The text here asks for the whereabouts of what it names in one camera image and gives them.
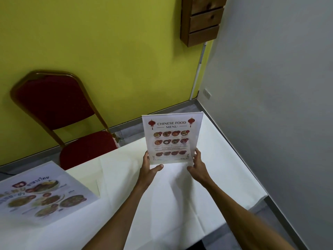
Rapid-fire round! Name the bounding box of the person's left hand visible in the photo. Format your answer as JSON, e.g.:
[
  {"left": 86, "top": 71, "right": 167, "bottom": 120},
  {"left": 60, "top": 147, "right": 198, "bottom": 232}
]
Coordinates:
[{"left": 137, "top": 151, "right": 164, "bottom": 190}]

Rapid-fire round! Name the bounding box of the person's right hand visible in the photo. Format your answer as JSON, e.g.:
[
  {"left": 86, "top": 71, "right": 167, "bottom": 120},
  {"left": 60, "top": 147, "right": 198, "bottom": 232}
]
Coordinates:
[{"left": 187, "top": 148, "right": 211, "bottom": 186}]

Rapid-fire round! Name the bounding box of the white menu card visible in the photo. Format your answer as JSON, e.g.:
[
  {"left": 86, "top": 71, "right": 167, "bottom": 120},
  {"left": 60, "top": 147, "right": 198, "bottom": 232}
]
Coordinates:
[{"left": 142, "top": 111, "right": 204, "bottom": 165}]

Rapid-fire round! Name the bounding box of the person's left forearm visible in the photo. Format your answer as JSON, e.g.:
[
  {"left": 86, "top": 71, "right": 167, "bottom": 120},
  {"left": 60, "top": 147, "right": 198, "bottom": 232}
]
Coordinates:
[{"left": 83, "top": 181, "right": 151, "bottom": 250}]

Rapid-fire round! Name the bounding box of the person's right forearm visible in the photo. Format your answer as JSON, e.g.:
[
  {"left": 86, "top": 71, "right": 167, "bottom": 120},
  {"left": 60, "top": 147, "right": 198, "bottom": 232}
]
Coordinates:
[{"left": 201, "top": 176, "right": 300, "bottom": 250}]

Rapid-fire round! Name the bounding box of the white tablecloth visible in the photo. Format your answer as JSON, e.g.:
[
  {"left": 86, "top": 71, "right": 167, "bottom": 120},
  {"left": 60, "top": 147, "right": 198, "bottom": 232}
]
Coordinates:
[{"left": 0, "top": 112, "right": 268, "bottom": 250}]

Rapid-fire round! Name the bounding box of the flat laminated food menu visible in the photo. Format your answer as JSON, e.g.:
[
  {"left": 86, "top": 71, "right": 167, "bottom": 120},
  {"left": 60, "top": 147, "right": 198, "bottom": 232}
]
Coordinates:
[{"left": 0, "top": 161, "right": 100, "bottom": 227}]

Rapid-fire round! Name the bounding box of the white wall conduit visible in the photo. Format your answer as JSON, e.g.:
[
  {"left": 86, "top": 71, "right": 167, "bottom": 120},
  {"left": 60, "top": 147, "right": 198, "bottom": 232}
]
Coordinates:
[{"left": 190, "top": 42, "right": 207, "bottom": 100}]

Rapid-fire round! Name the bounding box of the red banquet chair gold frame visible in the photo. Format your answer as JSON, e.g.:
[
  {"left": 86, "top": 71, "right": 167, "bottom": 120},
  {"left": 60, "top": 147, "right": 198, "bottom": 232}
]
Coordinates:
[{"left": 10, "top": 70, "right": 121, "bottom": 170}]

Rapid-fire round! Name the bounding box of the brown wooden wall box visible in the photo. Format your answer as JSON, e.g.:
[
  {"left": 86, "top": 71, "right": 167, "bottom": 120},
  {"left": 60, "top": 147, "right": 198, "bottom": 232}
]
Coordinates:
[{"left": 180, "top": 0, "right": 228, "bottom": 48}]

